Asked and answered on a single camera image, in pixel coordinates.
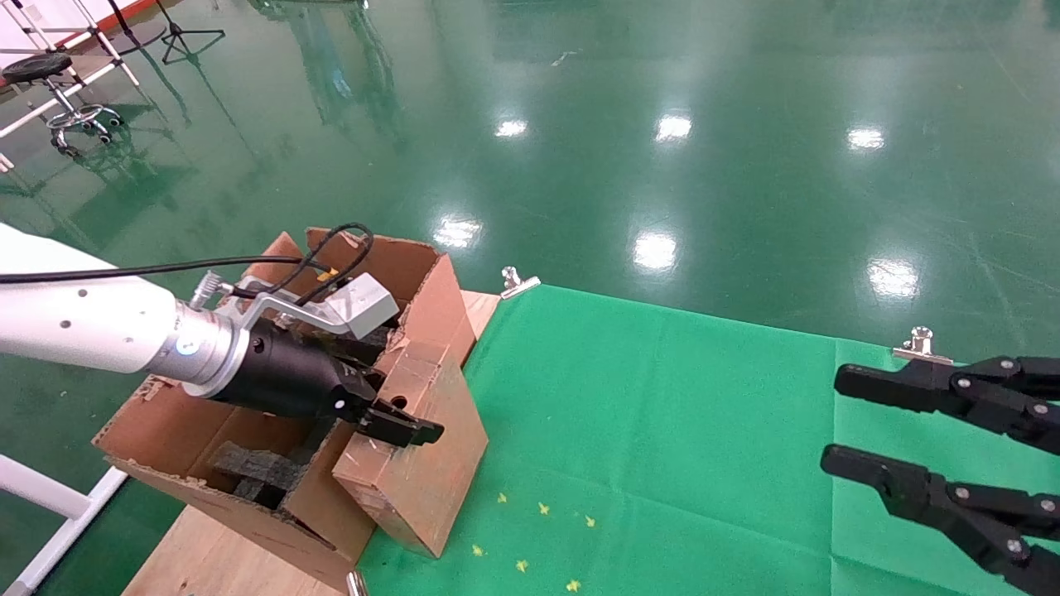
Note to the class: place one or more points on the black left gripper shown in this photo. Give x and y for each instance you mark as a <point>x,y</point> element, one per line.
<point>298,377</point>

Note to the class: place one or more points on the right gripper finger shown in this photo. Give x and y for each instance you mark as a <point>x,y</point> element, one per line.
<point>919,492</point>
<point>927,386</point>

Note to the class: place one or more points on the small brown cardboard box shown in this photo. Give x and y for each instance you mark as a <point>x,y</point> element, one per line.
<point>431,480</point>

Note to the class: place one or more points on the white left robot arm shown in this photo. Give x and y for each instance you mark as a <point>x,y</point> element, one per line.
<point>83,323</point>

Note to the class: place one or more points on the large open cardboard carton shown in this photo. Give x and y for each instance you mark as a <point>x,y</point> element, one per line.
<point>182,422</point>

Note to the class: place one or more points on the black foam block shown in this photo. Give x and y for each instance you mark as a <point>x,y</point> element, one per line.
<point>257,468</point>

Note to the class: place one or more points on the green table cloth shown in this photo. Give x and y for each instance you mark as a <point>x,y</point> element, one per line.
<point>704,455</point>

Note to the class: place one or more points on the black tripod stand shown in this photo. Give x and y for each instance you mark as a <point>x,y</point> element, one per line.
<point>178,33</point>

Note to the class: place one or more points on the black round-base stand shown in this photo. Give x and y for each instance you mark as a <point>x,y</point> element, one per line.
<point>145,37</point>

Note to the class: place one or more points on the black round stool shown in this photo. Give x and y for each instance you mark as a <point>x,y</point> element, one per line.
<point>37,68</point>

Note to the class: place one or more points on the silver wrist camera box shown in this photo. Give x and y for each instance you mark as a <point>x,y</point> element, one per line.
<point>364,302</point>

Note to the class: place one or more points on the white metal table frame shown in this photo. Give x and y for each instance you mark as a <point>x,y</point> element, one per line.
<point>41,488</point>

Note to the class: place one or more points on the white pipe rack frame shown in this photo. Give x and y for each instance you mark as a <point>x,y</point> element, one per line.
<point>127,70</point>

